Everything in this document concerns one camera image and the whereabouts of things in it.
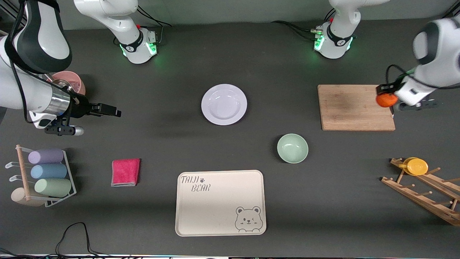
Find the metal scoop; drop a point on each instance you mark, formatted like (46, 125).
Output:
(61, 83)

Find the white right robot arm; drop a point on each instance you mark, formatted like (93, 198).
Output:
(39, 32)

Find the pink folded cloth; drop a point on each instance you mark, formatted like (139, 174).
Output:
(125, 172)

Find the white round plate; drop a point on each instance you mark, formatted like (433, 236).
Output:
(224, 104)

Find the wooden peg drying rack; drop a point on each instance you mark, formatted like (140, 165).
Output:
(420, 201)

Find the purple cup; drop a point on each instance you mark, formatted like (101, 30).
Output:
(46, 156)

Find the wooden cutting board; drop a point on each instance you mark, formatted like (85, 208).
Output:
(352, 108)

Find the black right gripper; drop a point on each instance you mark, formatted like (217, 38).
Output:
(81, 109)

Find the beige cup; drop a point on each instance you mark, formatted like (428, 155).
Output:
(18, 197)

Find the light green bowl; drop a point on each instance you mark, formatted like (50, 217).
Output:
(292, 148)

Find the blue cup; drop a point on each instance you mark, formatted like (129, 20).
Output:
(48, 171)

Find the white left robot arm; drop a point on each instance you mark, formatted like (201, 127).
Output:
(440, 54)

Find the pale green cup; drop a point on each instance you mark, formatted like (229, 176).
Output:
(53, 187)

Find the pink bowl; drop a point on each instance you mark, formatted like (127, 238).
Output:
(77, 81)

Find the orange fruit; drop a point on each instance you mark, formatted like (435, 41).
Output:
(386, 100)

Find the cream bear print tray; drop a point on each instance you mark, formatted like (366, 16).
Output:
(219, 212)

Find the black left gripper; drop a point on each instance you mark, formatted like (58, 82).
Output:
(386, 88)

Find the yellow mug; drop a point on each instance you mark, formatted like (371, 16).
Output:
(417, 166)

